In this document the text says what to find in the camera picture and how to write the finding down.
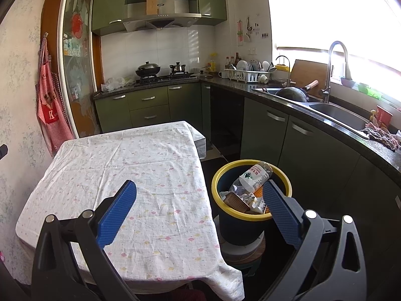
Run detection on crumpled dish cloth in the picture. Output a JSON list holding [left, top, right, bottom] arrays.
[[362, 121, 401, 153]]

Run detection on steel sink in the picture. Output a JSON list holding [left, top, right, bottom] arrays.
[[252, 86, 372, 138]]

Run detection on clear plastic bottle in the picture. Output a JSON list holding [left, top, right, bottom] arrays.
[[229, 161, 274, 195]]

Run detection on green kitchen cabinets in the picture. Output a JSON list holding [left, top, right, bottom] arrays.
[[91, 0, 228, 36], [94, 83, 401, 258]]

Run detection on clear plastic bag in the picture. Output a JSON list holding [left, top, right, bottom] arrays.
[[101, 77, 134, 93]]

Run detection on yellow rimmed dark trash bin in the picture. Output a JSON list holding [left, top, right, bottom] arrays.
[[211, 159, 292, 247]]

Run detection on dark kitchen countertop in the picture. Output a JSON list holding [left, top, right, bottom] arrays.
[[93, 77, 401, 179]]

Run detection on steel kitchen faucet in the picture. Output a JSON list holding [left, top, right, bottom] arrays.
[[320, 41, 353, 104]]

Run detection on white dotted tablecloth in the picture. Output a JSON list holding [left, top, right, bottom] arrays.
[[16, 121, 245, 301]]

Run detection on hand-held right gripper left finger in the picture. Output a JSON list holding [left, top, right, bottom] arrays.
[[31, 179, 138, 301]]

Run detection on black gas stove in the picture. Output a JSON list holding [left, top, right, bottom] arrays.
[[135, 73, 196, 85]]

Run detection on green plastic item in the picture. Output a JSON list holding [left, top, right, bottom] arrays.
[[357, 83, 383, 99]]

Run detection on bright window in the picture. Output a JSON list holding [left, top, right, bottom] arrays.
[[265, 0, 401, 107]]

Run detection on red paper cup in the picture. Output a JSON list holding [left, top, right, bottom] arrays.
[[376, 105, 393, 126]]

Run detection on round stool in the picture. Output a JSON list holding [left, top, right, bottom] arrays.
[[219, 232, 267, 273]]

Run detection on white dish rack with dishes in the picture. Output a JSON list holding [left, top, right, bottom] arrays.
[[224, 59, 273, 84]]

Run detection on red checked apron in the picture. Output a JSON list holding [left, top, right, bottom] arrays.
[[36, 33, 76, 157]]

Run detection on group of sauce bottles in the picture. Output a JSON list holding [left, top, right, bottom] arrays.
[[224, 53, 242, 69]]

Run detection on black wok with lid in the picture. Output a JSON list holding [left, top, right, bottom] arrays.
[[135, 61, 161, 78]]

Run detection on yellow basket with handle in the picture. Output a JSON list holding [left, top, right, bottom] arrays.
[[275, 55, 292, 72]]

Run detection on green lower kitchen cabinets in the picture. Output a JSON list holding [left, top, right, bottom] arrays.
[[94, 83, 401, 258]]

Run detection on green upper kitchen cabinets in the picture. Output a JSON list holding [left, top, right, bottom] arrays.
[[91, 0, 228, 36]]

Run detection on steel range hood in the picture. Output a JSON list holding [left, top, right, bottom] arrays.
[[123, 0, 202, 32]]

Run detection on black wok with wooden handle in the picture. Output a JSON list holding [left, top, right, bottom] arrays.
[[275, 80, 319, 103]]

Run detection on wall decoration with utensils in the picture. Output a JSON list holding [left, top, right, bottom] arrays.
[[236, 17, 253, 46]]

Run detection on orange foam net sleeve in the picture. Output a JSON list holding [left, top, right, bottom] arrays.
[[252, 186, 273, 215]]

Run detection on brown plastic box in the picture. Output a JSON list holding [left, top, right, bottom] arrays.
[[223, 191, 251, 211]]

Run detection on wooden cutting board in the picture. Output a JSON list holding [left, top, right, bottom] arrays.
[[290, 59, 333, 99]]

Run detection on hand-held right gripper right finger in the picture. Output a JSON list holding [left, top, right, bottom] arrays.
[[261, 179, 368, 301]]

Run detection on glass sliding door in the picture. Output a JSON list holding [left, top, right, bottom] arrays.
[[58, 0, 104, 140]]

